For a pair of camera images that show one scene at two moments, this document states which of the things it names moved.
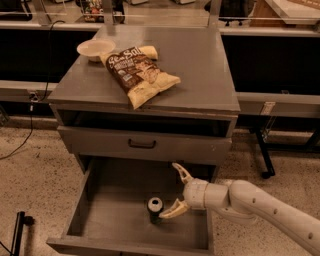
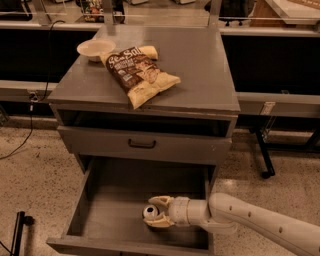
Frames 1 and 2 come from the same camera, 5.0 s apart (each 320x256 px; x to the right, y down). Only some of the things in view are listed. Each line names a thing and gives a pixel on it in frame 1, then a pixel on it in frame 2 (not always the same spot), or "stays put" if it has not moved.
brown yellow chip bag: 135,70 stays put
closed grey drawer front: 145,145 stays put
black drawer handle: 141,145 stays put
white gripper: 194,194 -> 179,210
